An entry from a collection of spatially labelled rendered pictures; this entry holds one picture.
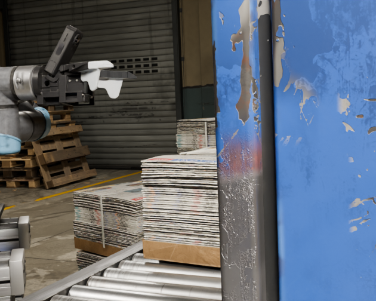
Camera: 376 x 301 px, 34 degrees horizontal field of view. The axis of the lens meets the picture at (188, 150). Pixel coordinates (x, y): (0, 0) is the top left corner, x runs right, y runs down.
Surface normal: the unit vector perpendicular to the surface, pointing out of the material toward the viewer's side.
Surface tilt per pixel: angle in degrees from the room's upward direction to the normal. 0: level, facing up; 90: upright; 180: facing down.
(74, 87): 82
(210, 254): 93
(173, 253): 93
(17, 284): 90
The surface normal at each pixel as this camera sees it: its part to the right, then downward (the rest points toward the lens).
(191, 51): -0.41, 0.10
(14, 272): 0.22, 0.07
